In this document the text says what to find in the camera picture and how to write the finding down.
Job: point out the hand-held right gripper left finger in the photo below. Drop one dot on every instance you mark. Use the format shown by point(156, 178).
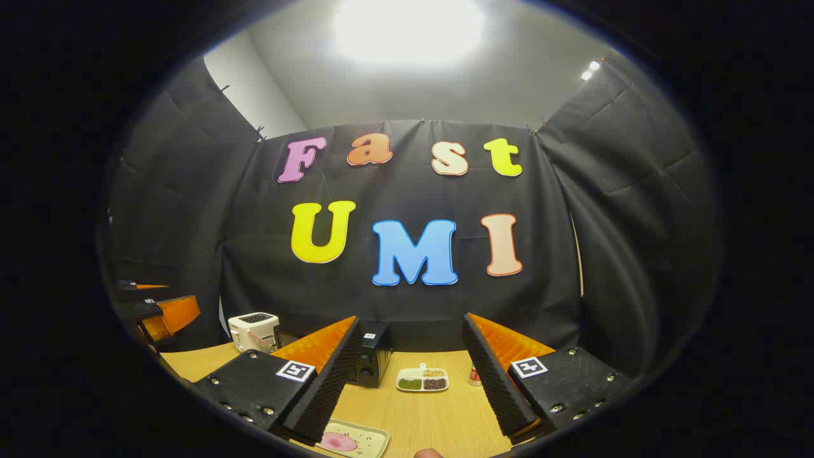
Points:
point(327, 388)

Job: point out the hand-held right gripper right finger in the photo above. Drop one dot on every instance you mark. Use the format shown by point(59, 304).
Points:
point(499, 381)

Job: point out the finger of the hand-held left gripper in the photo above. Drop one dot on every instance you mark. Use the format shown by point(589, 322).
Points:
point(143, 291)
point(175, 315)

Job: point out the black electric oven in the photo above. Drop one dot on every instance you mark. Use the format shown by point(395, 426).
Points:
point(372, 362)

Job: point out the pink meat slice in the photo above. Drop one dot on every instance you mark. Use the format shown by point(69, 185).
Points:
point(338, 442)

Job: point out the cream food tray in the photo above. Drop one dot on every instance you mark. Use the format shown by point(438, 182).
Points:
point(372, 439)

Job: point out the clear plastic bottle red label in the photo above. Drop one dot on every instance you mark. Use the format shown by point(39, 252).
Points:
point(474, 378)

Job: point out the white divided dish of beans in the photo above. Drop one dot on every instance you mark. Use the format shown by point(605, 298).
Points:
point(422, 380)

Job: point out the white toaster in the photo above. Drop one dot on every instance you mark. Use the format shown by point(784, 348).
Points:
point(251, 331)

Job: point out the black backdrop cloth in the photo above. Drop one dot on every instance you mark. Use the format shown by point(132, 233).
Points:
point(407, 191)

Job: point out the small ceiling spotlight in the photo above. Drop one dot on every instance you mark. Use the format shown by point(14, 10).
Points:
point(590, 70)

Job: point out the ceiling light panel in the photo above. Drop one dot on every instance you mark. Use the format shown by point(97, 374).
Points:
point(407, 28)

